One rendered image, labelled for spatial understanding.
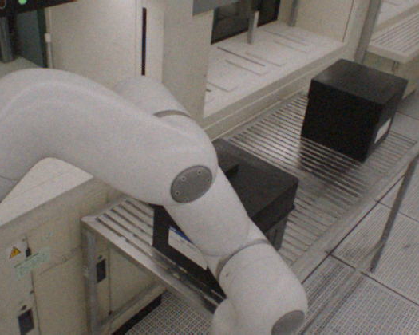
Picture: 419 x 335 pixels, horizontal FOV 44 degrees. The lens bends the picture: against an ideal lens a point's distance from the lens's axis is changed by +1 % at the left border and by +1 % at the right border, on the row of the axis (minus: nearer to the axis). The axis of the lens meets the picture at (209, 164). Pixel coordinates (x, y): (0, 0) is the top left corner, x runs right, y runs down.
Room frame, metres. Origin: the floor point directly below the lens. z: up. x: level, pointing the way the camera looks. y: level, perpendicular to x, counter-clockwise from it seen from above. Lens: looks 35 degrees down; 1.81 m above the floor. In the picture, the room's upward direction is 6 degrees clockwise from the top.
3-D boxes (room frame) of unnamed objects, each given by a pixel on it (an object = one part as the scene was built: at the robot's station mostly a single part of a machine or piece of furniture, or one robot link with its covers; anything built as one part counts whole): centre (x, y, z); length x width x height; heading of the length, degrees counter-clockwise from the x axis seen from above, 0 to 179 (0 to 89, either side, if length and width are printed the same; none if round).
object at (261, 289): (0.63, -0.12, 1.07); 0.19 x 0.12 x 0.24; 30
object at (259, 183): (1.10, -0.05, 0.98); 0.29 x 0.29 x 0.13; 53
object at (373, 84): (1.83, -0.53, 0.89); 0.29 x 0.29 x 0.25; 58
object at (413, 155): (1.51, -0.26, 0.38); 1.30 x 0.60 x 0.76; 144
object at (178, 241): (1.10, -0.05, 0.85); 0.28 x 0.28 x 0.17; 53
